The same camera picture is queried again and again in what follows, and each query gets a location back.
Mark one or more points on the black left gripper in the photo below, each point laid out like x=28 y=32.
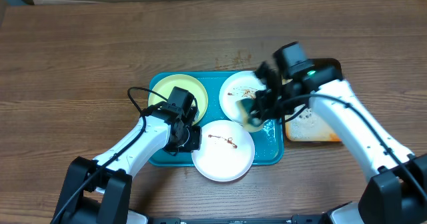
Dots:
x=194 y=144

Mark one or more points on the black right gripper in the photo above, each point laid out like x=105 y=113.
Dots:
x=265 y=111

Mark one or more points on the yellow green sponge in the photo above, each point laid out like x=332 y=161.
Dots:
x=248 y=117

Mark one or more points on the white plate with sauce streak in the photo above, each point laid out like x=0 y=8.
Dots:
x=226 y=152

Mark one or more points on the yellow plate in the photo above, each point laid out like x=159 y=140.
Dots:
x=164 y=86

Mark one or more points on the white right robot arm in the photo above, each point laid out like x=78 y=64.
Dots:
x=396 y=189

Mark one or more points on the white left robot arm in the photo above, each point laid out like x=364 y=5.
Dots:
x=98 y=190

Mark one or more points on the black tray with soapy water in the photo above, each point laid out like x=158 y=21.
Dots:
x=309 y=127

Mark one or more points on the teal plastic tray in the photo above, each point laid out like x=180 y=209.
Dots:
x=269 y=142

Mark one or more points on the white plate with brown smears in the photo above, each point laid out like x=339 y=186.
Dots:
x=240 y=85

